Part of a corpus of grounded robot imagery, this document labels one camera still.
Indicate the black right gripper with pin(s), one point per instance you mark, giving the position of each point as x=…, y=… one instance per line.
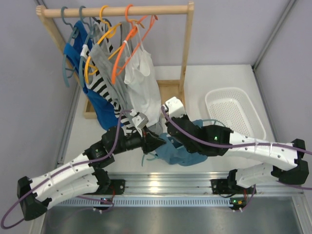
x=184, y=117

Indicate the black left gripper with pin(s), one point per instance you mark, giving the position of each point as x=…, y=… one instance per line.
x=148, y=141

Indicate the teal plastic hanger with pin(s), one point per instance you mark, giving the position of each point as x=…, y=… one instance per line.
x=148, y=158

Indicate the teal blue tank top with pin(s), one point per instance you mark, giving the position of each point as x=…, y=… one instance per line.
x=180, y=153

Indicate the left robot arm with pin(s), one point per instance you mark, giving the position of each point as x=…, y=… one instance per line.
x=96, y=157

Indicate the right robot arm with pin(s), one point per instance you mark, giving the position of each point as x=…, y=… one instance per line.
x=282, y=162

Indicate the royal blue tank top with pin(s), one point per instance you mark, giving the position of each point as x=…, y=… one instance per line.
x=103, y=109

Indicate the black white striped tank top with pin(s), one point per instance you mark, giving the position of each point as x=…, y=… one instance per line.
x=117, y=94

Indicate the yellow plastic hanger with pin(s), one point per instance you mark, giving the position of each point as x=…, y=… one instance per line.
x=91, y=69

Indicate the grey blue hanger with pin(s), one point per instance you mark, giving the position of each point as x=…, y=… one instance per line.
x=68, y=69
x=85, y=47

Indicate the white perforated plastic basket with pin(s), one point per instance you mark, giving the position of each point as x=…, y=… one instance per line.
x=233, y=107

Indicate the wooden clothes rack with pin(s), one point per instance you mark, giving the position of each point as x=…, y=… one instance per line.
x=168, y=88

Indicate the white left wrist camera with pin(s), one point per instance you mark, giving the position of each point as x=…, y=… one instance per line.
x=139, y=119

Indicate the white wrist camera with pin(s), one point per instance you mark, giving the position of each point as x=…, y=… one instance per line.
x=139, y=119
x=174, y=107

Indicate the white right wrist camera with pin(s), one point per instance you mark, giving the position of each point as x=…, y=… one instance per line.
x=174, y=107

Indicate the aluminium mounting rail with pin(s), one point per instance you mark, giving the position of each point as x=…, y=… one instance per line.
x=161, y=182

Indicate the white slotted cable duct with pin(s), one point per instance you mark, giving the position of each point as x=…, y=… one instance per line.
x=156, y=202

